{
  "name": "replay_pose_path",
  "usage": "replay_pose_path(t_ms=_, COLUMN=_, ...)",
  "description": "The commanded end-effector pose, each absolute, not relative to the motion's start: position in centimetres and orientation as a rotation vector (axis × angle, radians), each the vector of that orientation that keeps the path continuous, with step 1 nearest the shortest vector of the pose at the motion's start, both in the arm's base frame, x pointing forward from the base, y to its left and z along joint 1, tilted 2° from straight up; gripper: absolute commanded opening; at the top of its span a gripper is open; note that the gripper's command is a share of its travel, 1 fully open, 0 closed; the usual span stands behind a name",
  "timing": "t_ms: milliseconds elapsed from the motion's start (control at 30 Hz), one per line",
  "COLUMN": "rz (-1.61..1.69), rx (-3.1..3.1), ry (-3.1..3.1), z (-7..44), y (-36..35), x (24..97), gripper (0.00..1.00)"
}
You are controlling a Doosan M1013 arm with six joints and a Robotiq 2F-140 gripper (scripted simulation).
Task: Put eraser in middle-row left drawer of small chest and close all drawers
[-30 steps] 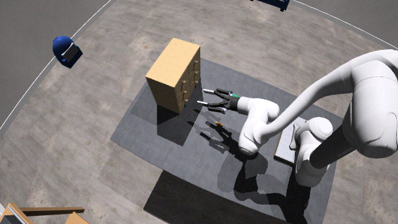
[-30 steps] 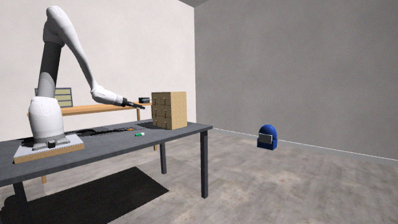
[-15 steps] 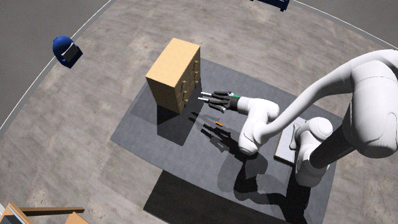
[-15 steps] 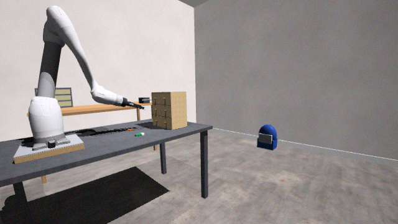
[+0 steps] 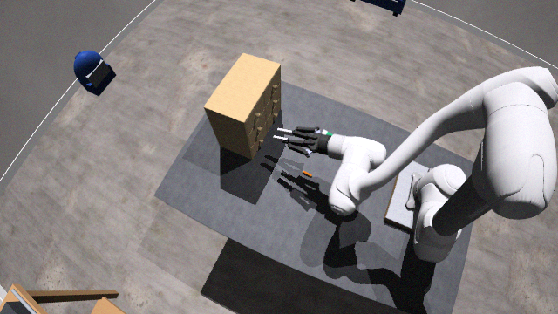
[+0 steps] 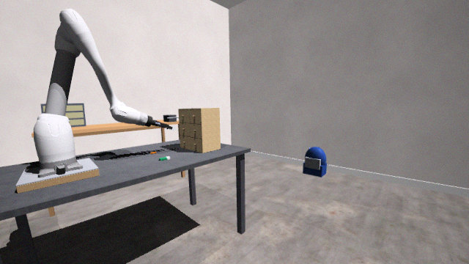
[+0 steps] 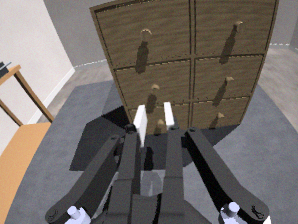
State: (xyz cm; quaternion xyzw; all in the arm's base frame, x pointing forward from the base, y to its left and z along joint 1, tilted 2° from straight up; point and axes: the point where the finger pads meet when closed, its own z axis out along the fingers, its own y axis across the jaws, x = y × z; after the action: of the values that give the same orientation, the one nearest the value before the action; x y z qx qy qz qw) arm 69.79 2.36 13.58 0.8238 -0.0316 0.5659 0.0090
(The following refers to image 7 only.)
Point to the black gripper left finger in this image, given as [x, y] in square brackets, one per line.
[90, 188]

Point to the brown wooden drawer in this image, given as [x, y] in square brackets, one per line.
[156, 121]
[207, 113]
[212, 72]
[168, 24]
[140, 83]
[217, 29]

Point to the small wooden chest of drawers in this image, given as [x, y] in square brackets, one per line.
[104, 6]

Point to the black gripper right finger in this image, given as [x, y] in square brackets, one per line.
[235, 204]

